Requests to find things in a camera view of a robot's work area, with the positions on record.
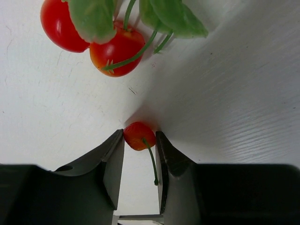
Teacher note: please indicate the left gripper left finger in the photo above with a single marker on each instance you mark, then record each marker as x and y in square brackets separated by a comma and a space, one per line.
[82, 192]

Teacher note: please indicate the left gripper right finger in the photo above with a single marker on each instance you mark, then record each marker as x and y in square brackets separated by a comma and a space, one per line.
[224, 194]

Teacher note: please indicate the single red cherry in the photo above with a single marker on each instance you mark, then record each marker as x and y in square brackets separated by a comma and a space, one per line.
[139, 137]

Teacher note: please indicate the cherry bunch with green leaves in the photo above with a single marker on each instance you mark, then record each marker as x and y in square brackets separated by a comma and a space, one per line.
[116, 48]

